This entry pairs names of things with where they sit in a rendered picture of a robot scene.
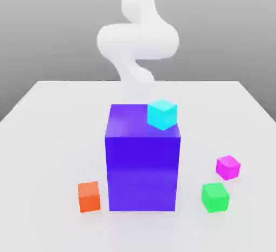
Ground large purple box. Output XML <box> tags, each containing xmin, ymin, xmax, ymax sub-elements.
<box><xmin>104</xmin><ymin>103</ymin><xmax>181</xmax><ymax>212</ymax></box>

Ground small cyan cube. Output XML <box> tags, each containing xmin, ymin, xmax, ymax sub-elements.
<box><xmin>147</xmin><ymin>98</ymin><xmax>178</xmax><ymax>131</ymax></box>

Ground small magenta cube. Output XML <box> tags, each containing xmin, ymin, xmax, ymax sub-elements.
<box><xmin>215</xmin><ymin>155</ymin><xmax>242</xmax><ymax>181</ymax></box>

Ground small orange cube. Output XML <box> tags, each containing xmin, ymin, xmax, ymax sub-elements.
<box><xmin>77</xmin><ymin>180</ymin><xmax>101</xmax><ymax>213</ymax></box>

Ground small green cube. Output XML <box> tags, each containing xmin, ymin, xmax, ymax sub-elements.
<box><xmin>201</xmin><ymin>182</ymin><xmax>230</xmax><ymax>214</ymax></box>

